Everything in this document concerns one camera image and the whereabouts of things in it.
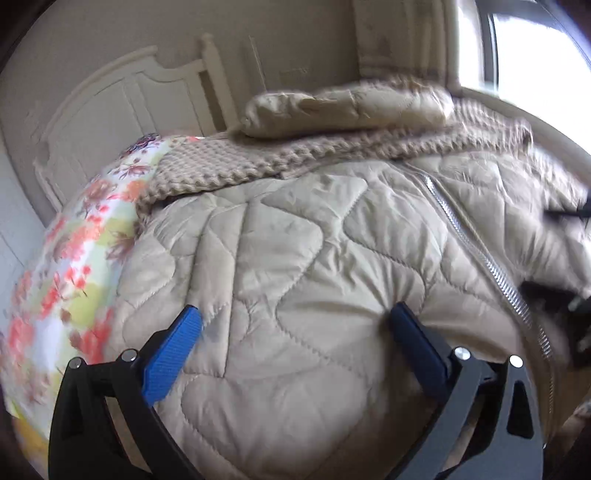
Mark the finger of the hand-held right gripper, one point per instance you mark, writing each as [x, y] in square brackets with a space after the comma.
[570, 210]
[549, 297]

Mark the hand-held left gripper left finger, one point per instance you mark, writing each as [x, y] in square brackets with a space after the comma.
[171, 357]

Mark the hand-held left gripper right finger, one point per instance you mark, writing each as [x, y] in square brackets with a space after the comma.
[415, 344]

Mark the beige quilted jacket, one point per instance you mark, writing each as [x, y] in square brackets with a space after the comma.
[286, 258]

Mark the floral bed sheet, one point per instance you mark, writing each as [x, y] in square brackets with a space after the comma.
[76, 261]

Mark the window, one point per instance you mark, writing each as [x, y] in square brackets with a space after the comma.
[540, 55]

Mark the white wardrobe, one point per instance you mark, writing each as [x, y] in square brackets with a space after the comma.
[14, 217]

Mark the patterned cushion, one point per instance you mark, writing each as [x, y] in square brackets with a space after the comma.
[139, 143]

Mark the printed beige curtain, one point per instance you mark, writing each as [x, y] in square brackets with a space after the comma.
[392, 41]

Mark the white wooden headboard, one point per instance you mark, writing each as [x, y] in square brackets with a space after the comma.
[120, 106]

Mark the wall socket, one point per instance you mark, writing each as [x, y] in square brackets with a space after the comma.
[293, 72]

